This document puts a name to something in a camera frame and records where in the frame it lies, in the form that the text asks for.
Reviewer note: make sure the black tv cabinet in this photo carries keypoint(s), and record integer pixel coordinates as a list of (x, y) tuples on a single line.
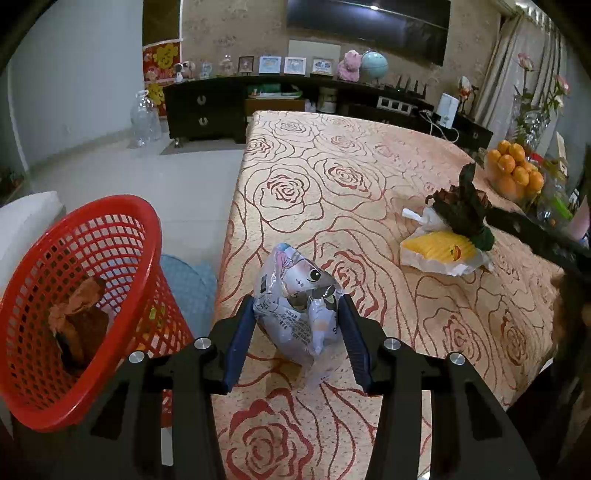
[(221, 108)]

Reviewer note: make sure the glass vase with roses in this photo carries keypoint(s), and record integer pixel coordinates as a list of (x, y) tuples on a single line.
[(532, 113)]

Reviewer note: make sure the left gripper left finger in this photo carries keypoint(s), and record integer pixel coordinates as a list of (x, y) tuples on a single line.
[(154, 419)]

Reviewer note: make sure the printed plastic snack bag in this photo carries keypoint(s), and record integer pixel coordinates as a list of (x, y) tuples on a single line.
[(296, 305)]

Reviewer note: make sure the glass bowl of oranges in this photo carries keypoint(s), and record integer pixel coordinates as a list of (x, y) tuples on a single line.
[(513, 173)]

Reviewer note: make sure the white cushioned seat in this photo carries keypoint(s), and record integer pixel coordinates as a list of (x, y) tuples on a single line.
[(23, 222)]

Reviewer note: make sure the pink plush toy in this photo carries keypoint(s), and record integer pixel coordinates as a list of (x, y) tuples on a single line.
[(349, 67)]

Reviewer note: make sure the white router box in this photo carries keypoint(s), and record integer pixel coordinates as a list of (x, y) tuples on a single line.
[(447, 109)]

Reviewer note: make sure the black wrapper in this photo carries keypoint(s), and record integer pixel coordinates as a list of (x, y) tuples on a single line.
[(463, 207)]

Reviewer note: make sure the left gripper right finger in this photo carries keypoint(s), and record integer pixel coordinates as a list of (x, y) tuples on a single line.
[(472, 436)]

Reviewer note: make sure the wall mounted television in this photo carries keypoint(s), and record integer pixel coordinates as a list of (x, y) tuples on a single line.
[(417, 29)]

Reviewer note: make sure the red festive poster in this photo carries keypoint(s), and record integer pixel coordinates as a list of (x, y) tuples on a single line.
[(158, 61)]

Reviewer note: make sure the rose patterned tablecloth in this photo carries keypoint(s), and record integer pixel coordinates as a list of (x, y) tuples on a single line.
[(335, 189)]

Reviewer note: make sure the yellow foam net paper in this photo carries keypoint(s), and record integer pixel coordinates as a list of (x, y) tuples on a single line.
[(443, 252)]

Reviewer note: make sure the white crumpled tissue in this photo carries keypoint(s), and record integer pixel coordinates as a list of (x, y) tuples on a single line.
[(429, 220)]

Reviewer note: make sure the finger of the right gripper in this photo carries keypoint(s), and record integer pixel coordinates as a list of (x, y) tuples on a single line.
[(545, 243)]

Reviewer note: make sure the clear water jug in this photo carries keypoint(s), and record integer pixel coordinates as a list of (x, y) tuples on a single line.
[(144, 120)]

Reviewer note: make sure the red plastic mesh basket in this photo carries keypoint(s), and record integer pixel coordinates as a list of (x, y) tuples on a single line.
[(118, 239)]

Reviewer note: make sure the light blue globe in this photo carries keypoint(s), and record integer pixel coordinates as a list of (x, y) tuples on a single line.
[(374, 67)]

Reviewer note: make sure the brown orange snack bag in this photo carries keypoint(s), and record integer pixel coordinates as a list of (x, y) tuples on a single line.
[(79, 325)]

